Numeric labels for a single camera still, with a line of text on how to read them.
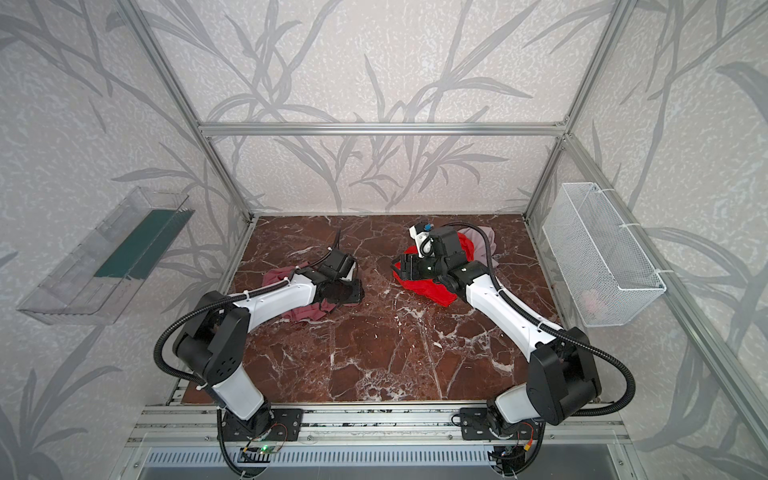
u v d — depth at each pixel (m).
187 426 0.75
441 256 0.64
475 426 0.73
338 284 0.78
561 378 0.42
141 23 0.72
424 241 0.72
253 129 0.95
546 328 0.44
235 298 0.50
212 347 0.46
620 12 0.71
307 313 0.64
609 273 0.61
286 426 0.73
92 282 0.64
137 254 0.62
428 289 0.95
